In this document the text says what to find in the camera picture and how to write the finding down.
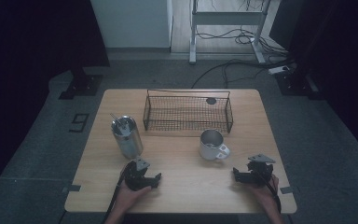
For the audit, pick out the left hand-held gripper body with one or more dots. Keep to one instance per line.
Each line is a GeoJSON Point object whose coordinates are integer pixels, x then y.
{"type": "Point", "coordinates": [135, 177]}

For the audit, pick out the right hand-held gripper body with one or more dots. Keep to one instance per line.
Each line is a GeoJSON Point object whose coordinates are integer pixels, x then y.
{"type": "Point", "coordinates": [258, 172]}

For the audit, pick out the stainless steel tumbler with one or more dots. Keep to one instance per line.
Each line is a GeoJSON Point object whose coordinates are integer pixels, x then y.
{"type": "Point", "coordinates": [127, 140]}

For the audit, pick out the metal straw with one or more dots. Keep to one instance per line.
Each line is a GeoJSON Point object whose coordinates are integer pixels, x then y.
{"type": "Point", "coordinates": [118, 119]}

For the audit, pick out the person's left hand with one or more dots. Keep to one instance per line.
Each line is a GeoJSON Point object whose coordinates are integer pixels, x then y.
{"type": "Point", "coordinates": [130, 197]}

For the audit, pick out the person's right hand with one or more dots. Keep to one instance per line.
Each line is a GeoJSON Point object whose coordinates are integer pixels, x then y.
{"type": "Point", "coordinates": [264, 194]}

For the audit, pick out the grey tape piece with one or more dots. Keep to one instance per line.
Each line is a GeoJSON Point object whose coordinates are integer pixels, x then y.
{"type": "Point", "coordinates": [286, 189]}
{"type": "Point", "coordinates": [74, 188]}

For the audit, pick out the white mug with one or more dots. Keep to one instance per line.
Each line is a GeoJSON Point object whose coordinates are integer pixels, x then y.
{"type": "Point", "coordinates": [211, 146]}

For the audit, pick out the black round disc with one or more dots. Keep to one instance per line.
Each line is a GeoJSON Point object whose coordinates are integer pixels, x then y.
{"type": "Point", "coordinates": [211, 100]}

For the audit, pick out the black stand base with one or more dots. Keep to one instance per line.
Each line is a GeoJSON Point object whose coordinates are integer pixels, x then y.
{"type": "Point", "coordinates": [295, 82]}
{"type": "Point", "coordinates": [82, 85]}

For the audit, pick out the white power strip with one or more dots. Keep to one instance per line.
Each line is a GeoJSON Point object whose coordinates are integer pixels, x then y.
{"type": "Point", "coordinates": [279, 69]}

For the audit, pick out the dark curtain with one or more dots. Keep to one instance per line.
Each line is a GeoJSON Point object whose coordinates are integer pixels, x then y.
{"type": "Point", "coordinates": [28, 46]}
{"type": "Point", "coordinates": [338, 46]}

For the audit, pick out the white cabinet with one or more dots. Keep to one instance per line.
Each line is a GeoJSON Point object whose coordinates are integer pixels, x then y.
{"type": "Point", "coordinates": [133, 23]}

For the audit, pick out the white desk frame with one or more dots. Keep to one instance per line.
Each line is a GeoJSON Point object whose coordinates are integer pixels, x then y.
{"type": "Point", "coordinates": [227, 18]}

